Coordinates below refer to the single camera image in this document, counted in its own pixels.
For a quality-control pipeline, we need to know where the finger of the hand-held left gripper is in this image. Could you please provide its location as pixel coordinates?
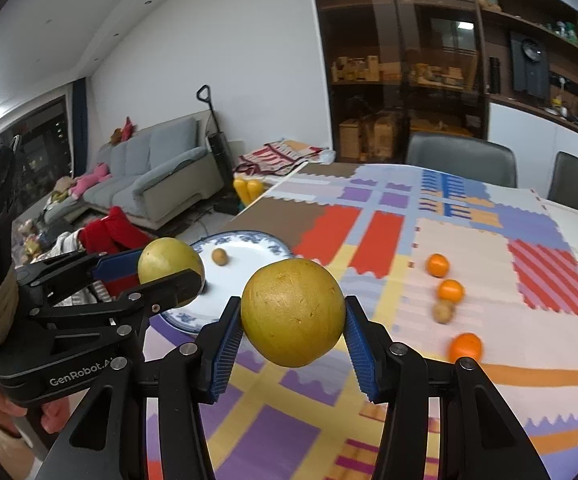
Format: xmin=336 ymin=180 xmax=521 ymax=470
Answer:
xmin=15 ymin=248 xmax=146 ymax=307
xmin=29 ymin=268 xmax=206 ymax=342

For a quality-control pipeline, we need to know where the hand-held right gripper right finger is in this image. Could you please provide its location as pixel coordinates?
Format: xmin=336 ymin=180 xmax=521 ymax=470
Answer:
xmin=343 ymin=295 xmax=552 ymax=480

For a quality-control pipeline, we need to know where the wooden wall shelf unit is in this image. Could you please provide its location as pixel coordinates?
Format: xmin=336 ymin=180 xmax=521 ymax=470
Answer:
xmin=464 ymin=0 xmax=578 ymax=151

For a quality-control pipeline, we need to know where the large yellow-green pear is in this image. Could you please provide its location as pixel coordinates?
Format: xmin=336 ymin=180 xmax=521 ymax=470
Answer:
xmin=240 ymin=258 xmax=346 ymax=368

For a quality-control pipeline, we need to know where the black upright vacuum cleaner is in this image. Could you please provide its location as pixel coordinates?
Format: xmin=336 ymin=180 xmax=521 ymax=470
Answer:
xmin=196 ymin=85 xmax=236 ymax=212

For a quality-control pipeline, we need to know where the red garment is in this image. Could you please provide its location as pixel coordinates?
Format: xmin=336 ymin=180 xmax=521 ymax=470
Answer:
xmin=79 ymin=206 xmax=156 ymax=301

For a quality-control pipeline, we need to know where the pink plush toy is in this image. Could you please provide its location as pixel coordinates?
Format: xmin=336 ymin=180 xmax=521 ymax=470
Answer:
xmin=69 ymin=162 xmax=112 ymax=197

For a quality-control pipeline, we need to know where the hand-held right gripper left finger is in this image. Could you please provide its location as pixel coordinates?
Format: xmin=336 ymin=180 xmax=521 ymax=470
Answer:
xmin=31 ymin=296 xmax=245 ymax=480

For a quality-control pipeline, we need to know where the striped beige cloth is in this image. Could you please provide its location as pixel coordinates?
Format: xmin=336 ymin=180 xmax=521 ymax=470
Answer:
xmin=44 ymin=232 xmax=114 ymax=307

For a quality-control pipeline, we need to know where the grey sofa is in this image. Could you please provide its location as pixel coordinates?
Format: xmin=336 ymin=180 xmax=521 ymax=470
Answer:
xmin=44 ymin=115 xmax=225 ymax=231

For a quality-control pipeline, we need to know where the yellow plastic child chair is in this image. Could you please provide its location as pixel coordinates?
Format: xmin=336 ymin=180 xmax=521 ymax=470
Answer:
xmin=233 ymin=177 xmax=266 ymax=207

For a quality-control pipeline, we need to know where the small yellow-green pear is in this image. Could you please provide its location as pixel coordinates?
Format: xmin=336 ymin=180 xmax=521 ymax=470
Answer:
xmin=138 ymin=237 xmax=206 ymax=307

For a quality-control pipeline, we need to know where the dark glass display cabinet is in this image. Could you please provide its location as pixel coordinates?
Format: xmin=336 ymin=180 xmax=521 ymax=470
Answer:
xmin=309 ymin=0 xmax=490 ymax=166

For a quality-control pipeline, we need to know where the blue curtain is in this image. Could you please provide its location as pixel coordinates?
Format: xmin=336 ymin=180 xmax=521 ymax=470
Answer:
xmin=71 ymin=80 xmax=90 ymax=181

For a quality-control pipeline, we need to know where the orange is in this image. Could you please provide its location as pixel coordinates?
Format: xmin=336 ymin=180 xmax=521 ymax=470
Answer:
xmin=449 ymin=332 xmax=483 ymax=363
xmin=426 ymin=253 xmax=451 ymax=278
xmin=438 ymin=279 xmax=465 ymax=304

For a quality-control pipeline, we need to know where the red plush toy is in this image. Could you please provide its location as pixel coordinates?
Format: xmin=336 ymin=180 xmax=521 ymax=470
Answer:
xmin=109 ymin=116 xmax=137 ymax=146

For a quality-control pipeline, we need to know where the blue and white plate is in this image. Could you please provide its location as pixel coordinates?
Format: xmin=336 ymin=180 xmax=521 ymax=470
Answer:
xmin=161 ymin=230 xmax=295 ymax=336

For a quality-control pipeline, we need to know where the black wall appliance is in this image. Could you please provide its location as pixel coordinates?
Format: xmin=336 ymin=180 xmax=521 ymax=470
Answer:
xmin=509 ymin=30 xmax=551 ymax=96

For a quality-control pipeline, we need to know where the person's left hand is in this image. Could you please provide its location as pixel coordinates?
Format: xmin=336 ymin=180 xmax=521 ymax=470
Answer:
xmin=0 ymin=394 xmax=72 ymax=436

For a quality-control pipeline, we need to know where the colourful patchwork tablecloth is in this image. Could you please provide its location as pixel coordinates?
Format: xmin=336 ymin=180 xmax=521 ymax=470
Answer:
xmin=141 ymin=162 xmax=578 ymax=480

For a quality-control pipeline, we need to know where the folded red patterned blanket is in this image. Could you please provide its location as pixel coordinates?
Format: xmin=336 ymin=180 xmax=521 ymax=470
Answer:
xmin=234 ymin=140 xmax=337 ymax=178

